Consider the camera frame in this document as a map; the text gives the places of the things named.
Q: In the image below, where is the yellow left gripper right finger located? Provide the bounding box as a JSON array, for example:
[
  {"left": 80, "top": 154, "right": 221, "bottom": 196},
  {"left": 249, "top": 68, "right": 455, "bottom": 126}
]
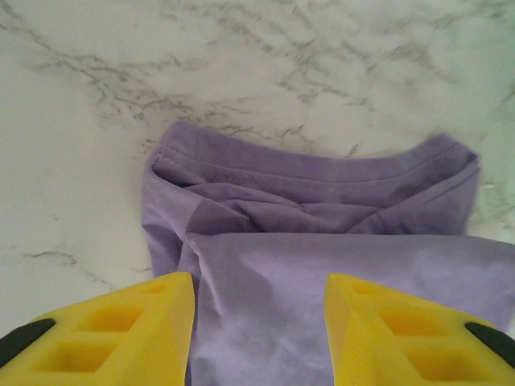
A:
[{"left": 325, "top": 273, "right": 515, "bottom": 386}]

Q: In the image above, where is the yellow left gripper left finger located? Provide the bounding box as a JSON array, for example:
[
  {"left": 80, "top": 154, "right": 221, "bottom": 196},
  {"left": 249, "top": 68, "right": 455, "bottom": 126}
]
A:
[{"left": 0, "top": 271, "right": 198, "bottom": 386}]

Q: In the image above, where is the purple t-shirt with print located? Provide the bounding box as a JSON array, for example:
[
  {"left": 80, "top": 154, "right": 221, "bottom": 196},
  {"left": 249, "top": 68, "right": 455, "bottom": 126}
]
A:
[{"left": 138, "top": 120, "right": 515, "bottom": 386}]

